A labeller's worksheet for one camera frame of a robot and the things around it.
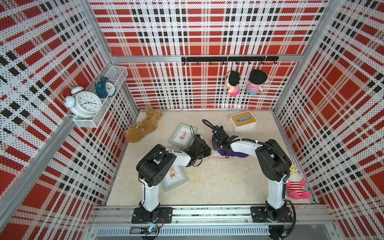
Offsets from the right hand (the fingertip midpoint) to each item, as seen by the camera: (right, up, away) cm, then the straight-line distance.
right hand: (219, 142), depth 99 cm
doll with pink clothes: (+9, +42, -1) cm, 43 cm away
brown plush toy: (-55, +7, -2) cm, 56 cm away
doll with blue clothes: (+23, +42, -6) cm, 48 cm away
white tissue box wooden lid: (+19, +14, +11) cm, 26 cm away
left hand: (-4, -5, -3) cm, 7 cm away
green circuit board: (-36, -38, -30) cm, 60 cm away
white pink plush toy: (+38, -20, -21) cm, 48 cm away
